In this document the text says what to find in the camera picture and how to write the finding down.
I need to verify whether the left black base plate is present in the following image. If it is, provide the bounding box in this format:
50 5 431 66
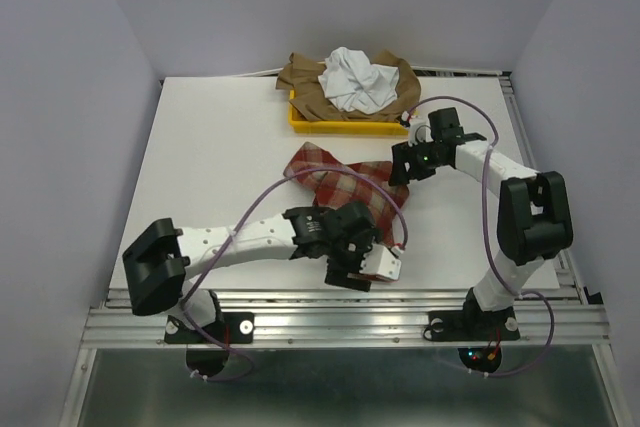
164 311 255 345

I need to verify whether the white skirt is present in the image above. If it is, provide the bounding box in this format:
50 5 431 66
318 47 400 115

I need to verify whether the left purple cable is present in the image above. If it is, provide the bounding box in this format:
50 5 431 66
180 164 410 382

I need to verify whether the brown skirt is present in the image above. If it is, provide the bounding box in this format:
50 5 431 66
276 50 421 122

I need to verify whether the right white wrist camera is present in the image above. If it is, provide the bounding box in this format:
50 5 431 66
399 112 430 146

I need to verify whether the aluminium frame rail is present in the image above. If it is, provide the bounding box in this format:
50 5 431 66
81 288 611 349

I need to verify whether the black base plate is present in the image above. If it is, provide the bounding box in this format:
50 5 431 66
164 311 255 345
423 309 521 343

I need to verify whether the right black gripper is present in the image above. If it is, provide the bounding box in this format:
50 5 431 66
387 136 446 185

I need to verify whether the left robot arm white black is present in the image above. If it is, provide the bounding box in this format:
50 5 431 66
122 201 391 341

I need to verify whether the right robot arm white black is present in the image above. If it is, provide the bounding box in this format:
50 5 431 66
389 108 574 342

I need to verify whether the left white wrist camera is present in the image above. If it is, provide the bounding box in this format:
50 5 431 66
360 244 402 282

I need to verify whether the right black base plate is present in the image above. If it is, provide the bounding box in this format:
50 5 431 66
423 309 521 343

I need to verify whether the yellow plastic tray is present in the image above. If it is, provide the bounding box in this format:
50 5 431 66
287 90 407 137

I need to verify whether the red plaid skirt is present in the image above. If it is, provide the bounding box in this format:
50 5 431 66
283 142 409 246

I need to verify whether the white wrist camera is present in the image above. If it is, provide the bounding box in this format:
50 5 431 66
360 244 402 282
399 112 430 146

